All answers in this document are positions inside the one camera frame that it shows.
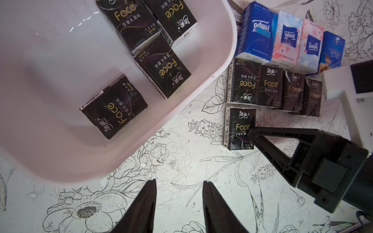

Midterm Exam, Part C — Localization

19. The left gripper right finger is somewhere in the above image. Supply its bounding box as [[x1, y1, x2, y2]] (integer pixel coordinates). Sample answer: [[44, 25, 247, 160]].
[[203, 181, 248, 233]]

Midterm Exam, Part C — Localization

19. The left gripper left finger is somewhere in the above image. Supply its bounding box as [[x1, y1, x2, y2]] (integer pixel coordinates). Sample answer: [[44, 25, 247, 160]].
[[111, 179, 157, 233]]

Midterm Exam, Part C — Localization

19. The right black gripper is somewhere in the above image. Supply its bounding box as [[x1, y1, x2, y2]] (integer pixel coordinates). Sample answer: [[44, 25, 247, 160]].
[[247, 127, 369, 213]]

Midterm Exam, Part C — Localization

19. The black Face tissue pack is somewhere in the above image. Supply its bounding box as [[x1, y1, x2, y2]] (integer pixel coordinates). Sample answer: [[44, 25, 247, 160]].
[[257, 65, 284, 109], [223, 106, 256, 150], [143, 0, 197, 47], [300, 78, 322, 117], [227, 58, 261, 105], [96, 0, 161, 55], [280, 70, 305, 112], [134, 36, 191, 99]]

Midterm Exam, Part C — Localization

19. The blue cartoon tissue pack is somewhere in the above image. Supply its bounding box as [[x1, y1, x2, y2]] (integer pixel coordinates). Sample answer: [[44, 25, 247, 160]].
[[317, 31, 345, 74]]

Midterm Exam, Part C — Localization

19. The light pink tissue pack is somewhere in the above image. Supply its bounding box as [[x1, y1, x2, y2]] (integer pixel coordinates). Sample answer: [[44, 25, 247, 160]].
[[296, 19, 324, 74]]

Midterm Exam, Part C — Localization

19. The blue pocket tissue pack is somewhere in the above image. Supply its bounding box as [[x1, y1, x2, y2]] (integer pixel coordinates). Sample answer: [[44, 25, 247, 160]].
[[234, 1, 276, 64]]

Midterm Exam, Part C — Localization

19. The pink white tissue pack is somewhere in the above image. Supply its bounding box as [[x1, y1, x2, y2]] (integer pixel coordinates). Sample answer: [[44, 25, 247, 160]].
[[271, 10, 303, 69]]

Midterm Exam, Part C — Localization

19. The white plastic storage box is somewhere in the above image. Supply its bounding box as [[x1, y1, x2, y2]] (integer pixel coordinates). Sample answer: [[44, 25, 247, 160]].
[[1, 1, 237, 183]]

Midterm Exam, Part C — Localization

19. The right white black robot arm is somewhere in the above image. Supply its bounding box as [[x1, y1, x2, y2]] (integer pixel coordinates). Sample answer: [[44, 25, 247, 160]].
[[247, 127, 373, 216]]

